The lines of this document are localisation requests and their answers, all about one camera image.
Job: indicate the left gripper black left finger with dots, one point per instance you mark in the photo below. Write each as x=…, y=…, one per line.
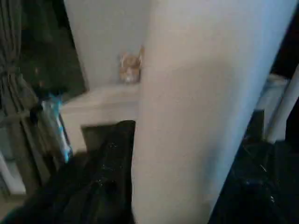
x=93, y=182

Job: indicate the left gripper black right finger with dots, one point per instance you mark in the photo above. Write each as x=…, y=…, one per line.
x=257, y=186

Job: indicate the teal printed plastic sheet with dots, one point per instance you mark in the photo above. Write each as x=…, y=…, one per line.
x=59, y=126

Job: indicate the grey metal tripod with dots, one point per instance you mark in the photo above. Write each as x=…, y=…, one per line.
x=18, y=93

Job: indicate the small orange figurine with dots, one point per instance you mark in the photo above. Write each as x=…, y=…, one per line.
x=130, y=66

